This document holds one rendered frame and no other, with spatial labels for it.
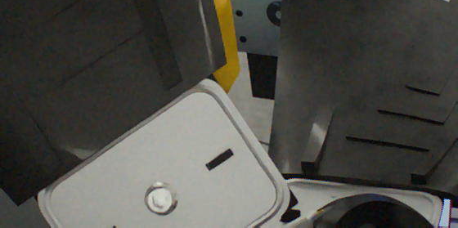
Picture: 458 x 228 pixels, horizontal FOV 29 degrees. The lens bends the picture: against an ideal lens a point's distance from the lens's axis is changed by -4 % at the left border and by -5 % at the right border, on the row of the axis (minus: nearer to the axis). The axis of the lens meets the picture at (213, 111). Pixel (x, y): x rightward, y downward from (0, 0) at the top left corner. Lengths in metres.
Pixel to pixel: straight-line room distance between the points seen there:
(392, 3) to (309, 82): 0.10
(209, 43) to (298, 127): 0.14
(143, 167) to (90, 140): 0.02
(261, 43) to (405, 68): 0.57
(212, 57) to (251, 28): 0.72
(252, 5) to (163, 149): 0.71
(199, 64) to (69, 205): 0.08
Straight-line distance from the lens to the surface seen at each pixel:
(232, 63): 0.91
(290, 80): 0.53
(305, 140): 0.49
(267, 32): 1.08
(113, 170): 0.37
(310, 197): 0.47
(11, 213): 1.49
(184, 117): 0.37
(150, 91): 0.37
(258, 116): 2.55
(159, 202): 0.37
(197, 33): 0.37
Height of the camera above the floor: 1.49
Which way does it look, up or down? 35 degrees down
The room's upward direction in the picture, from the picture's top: 9 degrees counter-clockwise
